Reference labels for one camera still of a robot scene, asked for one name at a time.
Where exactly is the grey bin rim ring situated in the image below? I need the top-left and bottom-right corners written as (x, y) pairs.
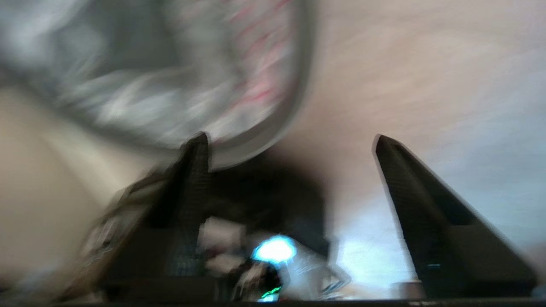
top-left (26, 0), bottom-right (320, 171)

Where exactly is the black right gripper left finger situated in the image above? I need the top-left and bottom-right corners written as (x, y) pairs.
top-left (102, 132), bottom-right (215, 300)

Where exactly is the white red-print trash bag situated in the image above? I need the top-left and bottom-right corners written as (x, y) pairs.
top-left (0, 0), bottom-right (299, 150)

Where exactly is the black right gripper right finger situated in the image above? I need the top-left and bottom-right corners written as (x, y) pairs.
top-left (373, 134), bottom-right (538, 299)

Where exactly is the black robot chassis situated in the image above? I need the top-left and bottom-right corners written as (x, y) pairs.
top-left (85, 153), bottom-right (354, 303)

